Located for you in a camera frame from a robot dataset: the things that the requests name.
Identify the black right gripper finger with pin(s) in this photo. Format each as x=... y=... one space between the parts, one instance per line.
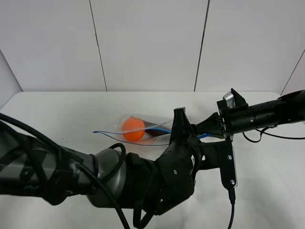
x=211 y=126

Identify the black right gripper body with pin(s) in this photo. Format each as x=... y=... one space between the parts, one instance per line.
x=227 y=113

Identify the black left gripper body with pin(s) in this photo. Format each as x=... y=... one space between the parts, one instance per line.
x=170 y=180

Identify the clear zip bag blue seal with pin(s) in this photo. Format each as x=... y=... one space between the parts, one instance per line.
x=114 y=131

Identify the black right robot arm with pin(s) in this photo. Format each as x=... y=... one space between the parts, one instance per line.
x=236 y=116

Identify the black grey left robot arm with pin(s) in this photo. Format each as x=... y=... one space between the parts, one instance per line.
x=33 y=165

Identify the dark purple eggplant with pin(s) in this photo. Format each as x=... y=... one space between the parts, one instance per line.
x=155 y=130

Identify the orange fruit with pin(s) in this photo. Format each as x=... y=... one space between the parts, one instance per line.
x=133 y=129

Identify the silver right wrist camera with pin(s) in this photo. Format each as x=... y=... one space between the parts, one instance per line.
x=230 y=100

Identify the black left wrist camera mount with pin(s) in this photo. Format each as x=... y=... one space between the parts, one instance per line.
x=220 y=155

